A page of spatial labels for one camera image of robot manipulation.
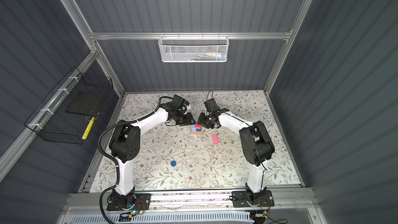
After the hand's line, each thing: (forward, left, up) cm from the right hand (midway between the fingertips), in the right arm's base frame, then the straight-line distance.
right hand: (199, 123), depth 94 cm
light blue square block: (-2, +4, -4) cm, 6 cm away
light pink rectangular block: (-1, +2, -2) cm, 4 cm away
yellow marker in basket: (-16, +49, +21) cm, 56 cm away
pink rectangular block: (-7, -10, -8) cm, 14 cm away
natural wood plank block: (-3, +2, -6) cm, 7 cm away
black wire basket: (-9, +62, +24) cm, 67 cm away
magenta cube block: (-1, +1, -1) cm, 2 cm away
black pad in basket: (+1, +59, +20) cm, 63 cm away
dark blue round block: (-22, +15, -6) cm, 27 cm away
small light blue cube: (-2, +3, 0) cm, 4 cm away
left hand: (0, +3, 0) cm, 3 cm away
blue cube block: (-2, +1, -4) cm, 5 cm away
